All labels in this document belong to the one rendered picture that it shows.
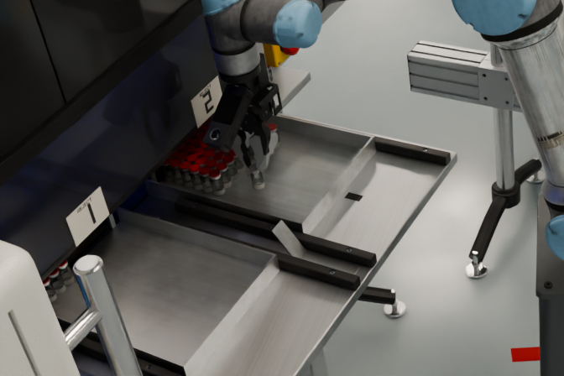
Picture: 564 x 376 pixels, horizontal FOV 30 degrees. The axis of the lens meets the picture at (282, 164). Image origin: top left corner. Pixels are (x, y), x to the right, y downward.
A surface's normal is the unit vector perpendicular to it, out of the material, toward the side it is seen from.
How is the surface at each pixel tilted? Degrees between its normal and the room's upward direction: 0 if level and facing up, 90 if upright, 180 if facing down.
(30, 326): 90
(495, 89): 90
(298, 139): 0
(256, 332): 0
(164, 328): 0
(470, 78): 90
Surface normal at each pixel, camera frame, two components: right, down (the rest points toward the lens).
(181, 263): -0.16, -0.79
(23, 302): 0.84, 0.22
